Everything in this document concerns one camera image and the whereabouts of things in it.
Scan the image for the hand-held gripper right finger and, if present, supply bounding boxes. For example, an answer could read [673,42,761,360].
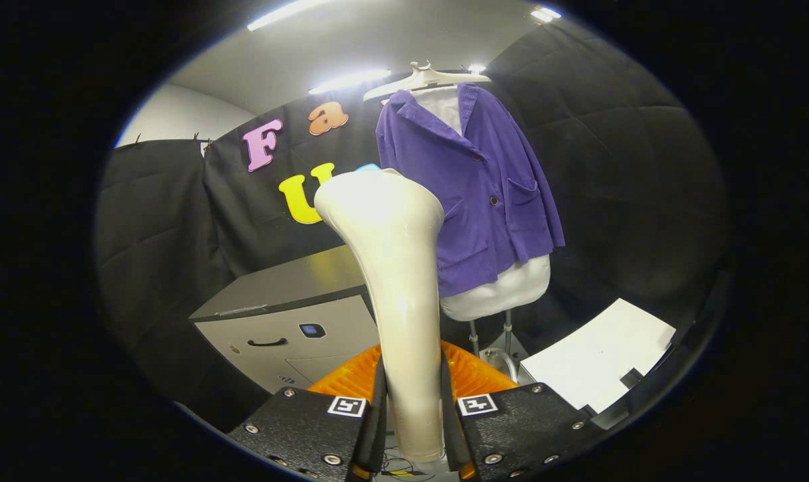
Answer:
[440,340,609,481]

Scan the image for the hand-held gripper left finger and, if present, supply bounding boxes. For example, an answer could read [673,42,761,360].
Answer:
[227,343,387,482]

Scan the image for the garment steamer base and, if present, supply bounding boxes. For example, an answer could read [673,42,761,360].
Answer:
[478,331,532,384]

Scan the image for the white garment steamer head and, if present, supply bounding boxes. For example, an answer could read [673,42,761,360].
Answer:
[314,167,446,464]

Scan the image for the purple jacket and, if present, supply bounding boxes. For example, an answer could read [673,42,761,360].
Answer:
[375,84,567,299]

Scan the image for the white clothes hanger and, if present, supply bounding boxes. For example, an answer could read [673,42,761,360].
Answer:
[363,62,492,103]

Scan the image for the white flat board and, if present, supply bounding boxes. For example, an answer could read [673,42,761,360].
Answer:
[519,298,678,414]

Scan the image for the grey cabinet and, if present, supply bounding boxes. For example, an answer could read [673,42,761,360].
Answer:
[189,244,382,396]

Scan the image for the white padded ironing form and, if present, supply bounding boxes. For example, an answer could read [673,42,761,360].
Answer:
[414,87,552,322]

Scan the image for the black backdrop cloth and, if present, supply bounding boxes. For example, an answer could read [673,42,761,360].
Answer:
[95,17,733,429]

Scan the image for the long ceiling light strip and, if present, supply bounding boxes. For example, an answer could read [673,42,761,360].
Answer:
[308,68,392,96]

